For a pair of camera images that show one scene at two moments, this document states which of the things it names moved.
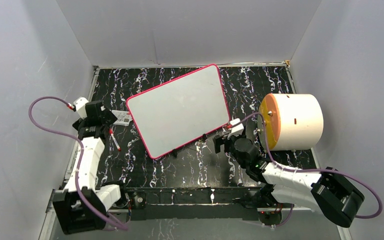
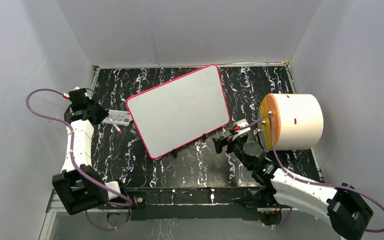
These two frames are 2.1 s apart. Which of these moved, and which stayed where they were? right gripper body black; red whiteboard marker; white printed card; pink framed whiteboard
Moved: red whiteboard marker
Stayed: pink framed whiteboard; right gripper body black; white printed card
